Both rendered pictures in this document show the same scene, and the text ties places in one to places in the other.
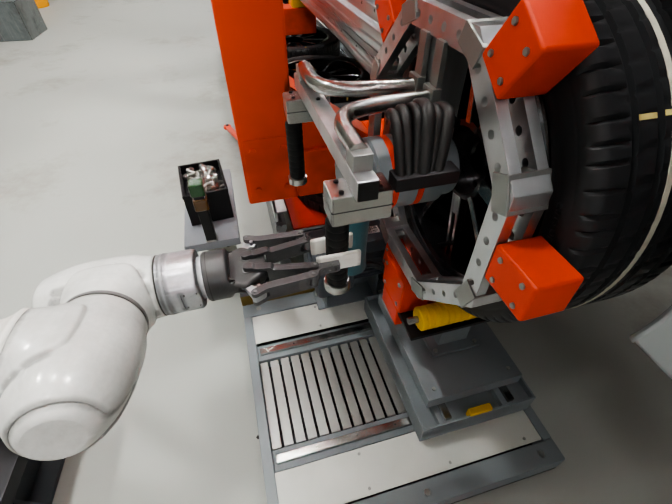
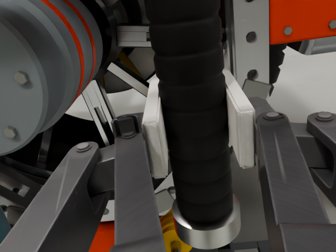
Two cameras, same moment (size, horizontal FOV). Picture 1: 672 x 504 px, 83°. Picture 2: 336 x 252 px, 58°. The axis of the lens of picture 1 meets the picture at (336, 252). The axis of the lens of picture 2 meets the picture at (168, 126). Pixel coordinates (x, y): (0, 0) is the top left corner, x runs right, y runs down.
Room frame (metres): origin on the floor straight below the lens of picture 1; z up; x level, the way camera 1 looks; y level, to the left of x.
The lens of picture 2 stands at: (0.40, 0.15, 0.90)
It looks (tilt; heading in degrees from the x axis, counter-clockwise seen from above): 25 degrees down; 290
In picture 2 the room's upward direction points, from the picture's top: 9 degrees counter-clockwise
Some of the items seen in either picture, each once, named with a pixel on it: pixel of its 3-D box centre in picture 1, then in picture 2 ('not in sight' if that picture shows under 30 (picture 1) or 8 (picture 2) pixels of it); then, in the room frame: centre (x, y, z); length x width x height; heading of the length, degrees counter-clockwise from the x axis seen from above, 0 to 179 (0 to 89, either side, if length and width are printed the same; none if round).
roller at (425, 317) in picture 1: (464, 308); (175, 197); (0.58, -0.31, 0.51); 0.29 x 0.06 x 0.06; 106
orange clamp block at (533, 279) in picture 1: (529, 277); (298, 6); (0.36, -0.27, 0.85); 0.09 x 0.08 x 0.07; 16
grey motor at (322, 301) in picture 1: (364, 267); not in sight; (0.96, -0.10, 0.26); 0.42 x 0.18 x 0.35; 106
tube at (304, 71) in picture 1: (357, 57); not in sight; (0.73, -0.04, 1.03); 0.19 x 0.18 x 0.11; 106
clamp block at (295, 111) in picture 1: (306, 105); not in sight; (0.78, 0.06, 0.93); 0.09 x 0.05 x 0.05; 106
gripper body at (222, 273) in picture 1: (235, 271); not in sight; (0.40, 0.15, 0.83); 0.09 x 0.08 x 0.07; 106
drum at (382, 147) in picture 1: (394, 170); (22, 56); (0.65, -0.11, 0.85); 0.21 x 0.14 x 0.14; 106
